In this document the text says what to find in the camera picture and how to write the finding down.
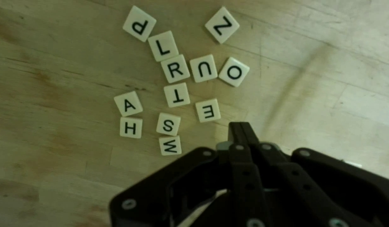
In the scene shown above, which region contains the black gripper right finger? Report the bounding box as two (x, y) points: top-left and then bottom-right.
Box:
(240, 121), (389, 227)

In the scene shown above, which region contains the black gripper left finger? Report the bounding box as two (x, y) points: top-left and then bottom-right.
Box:
(109, 121), (263, 227)

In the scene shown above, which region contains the white letter tile E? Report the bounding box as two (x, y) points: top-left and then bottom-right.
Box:
(195, 97), (223, 123)

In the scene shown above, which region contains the white letter tile T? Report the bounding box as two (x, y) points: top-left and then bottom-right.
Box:
(163, 80), (192, 108)

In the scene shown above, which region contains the white letter tile W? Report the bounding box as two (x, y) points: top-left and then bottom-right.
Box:
(158, 135), (184, 157)

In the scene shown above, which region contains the white letter tile H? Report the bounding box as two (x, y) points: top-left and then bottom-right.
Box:
(119, 116), (144, 140)

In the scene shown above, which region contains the white letter tile S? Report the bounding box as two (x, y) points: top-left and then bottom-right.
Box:
(156, 111), (182, 137)

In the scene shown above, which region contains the white letter tile A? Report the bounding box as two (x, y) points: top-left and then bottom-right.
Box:
(113, 89), (144, 117)

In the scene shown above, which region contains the white letter tile R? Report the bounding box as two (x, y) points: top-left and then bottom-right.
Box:
(160, 53), (192, 84)

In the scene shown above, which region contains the white letter tile U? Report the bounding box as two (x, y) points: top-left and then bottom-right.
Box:
(189, 53), (219, 84)

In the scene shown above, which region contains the white letter tile O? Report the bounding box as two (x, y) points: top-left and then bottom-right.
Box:
(218, 55), (252, 88)

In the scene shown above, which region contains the white letter tile L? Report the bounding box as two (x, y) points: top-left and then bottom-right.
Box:
(147, 29), (181, 63)

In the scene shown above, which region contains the white letter tile P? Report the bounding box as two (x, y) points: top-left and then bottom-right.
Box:
(122, 4), (158, 43)

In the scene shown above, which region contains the white letter tile Z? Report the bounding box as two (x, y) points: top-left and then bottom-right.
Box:
(204, 5), (242, 45)

